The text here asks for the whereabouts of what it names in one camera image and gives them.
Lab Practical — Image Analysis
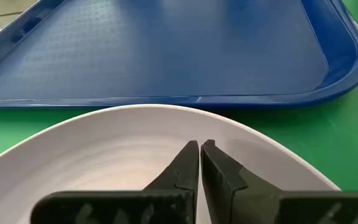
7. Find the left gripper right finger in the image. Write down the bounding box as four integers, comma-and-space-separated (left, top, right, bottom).
200, 139, 358, 224

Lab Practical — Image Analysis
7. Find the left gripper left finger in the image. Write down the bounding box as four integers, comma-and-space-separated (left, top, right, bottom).
30, 139, 200, 224

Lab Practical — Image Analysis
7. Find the white bowl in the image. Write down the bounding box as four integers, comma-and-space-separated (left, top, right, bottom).
0, 103, 341, 224

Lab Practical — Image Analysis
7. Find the blue plastic tray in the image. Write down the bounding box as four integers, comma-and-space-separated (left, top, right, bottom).
0, 0, 358, 110

